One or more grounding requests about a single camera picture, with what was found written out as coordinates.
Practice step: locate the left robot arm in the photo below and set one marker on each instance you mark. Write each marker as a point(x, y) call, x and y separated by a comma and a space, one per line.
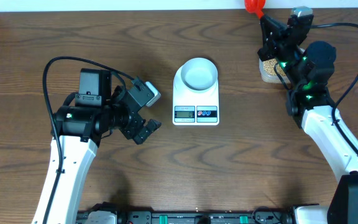
point(78, 127)

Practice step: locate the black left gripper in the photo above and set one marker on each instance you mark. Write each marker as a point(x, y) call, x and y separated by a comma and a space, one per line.
point(130, 129)

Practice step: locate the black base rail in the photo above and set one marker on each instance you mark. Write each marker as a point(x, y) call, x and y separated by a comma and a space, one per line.
point(110, 213)

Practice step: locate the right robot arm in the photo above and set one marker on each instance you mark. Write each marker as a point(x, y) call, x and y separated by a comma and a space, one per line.
point(314, 111)

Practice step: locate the clear plastic container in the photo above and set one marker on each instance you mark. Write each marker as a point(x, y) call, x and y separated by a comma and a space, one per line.
point(286, 57)

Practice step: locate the soybeans in container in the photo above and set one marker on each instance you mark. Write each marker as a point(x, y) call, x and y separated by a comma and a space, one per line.
point(272, 68)

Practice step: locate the red measuring scoop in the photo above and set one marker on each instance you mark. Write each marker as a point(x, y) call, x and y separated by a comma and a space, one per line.
point(255, 7)

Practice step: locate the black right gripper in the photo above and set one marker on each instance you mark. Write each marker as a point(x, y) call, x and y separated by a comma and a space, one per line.
point(271, 42)

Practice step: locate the white digital kitchen scale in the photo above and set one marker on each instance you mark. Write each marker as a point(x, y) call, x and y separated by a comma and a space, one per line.
point(195, 107)

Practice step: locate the light blue bowl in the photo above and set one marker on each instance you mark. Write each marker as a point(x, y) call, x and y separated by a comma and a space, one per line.
point(199, 74)

